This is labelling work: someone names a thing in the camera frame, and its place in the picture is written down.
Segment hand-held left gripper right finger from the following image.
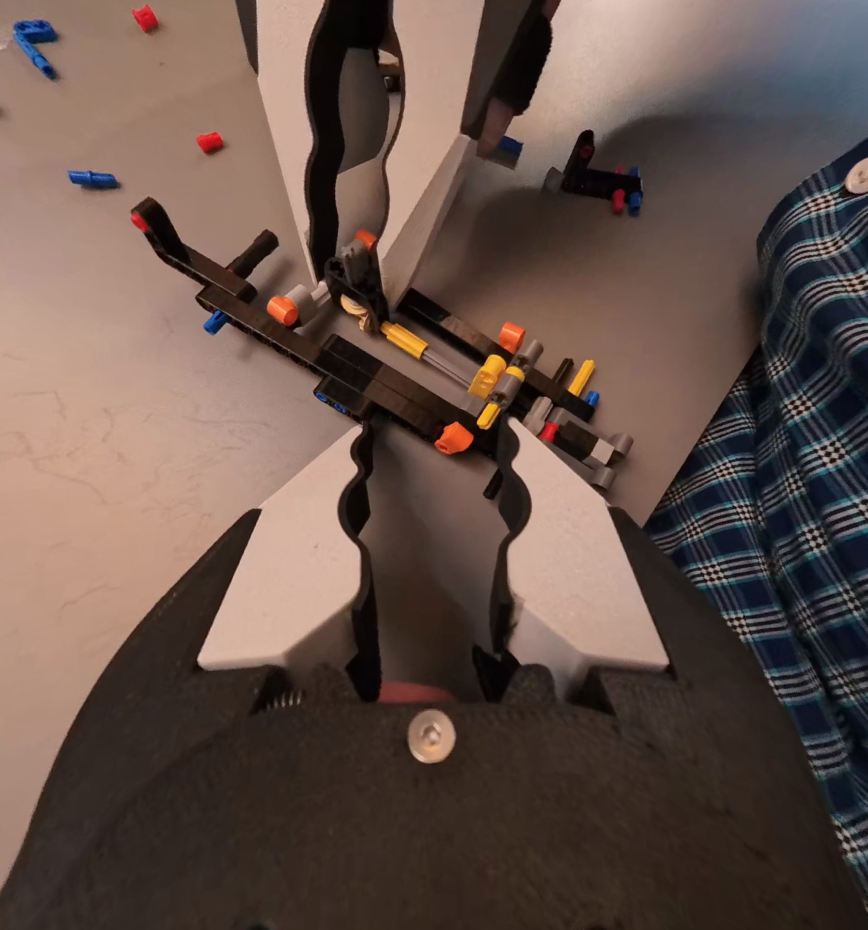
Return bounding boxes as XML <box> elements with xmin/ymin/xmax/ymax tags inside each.
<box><xmin>478</xmin><ymin>418</ymin><xmax>669</xmax><ymax>702</ymax></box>

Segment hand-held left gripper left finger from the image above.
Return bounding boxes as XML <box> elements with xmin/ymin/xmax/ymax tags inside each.
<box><xmin>198</xmin><ymin>423</ymin><xmax>380</xmax><ymax>702</ymax></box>

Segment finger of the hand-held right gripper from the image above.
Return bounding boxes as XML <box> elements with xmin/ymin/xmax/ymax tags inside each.
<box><xmin>379</xmin><ymin>0</ymin><xmax>486</xmax><ymax>305</ymax></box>
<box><xmin>256</xmin><ymin>0</ymin><xmax>344</xmax><ymax>284</ymax></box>

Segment grey orange-ended lego link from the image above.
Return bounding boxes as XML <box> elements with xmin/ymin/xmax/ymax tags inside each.
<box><xmin>267</xmin><ymin>229</ymin><xmax>383</xmax><ymax>328</ymax></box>

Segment black lego gear frame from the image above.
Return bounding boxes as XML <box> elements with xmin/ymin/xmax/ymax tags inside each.
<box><xmin>324</xmin><ymin>254</ymin><xmax>391</xmax><ymax>335</ymax></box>

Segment black lego chassis assembly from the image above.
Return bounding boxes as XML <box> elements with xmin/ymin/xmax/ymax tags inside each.
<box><xmin>130</xmin><ymin>196</ymin><xmax>635</xmax><ymax>489</ymax></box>

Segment small black lego assembly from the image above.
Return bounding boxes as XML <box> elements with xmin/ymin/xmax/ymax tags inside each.
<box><xmin>543</xmin><ymin>129</ymin><xmax>644</xmax><ymax>217</ymax></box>

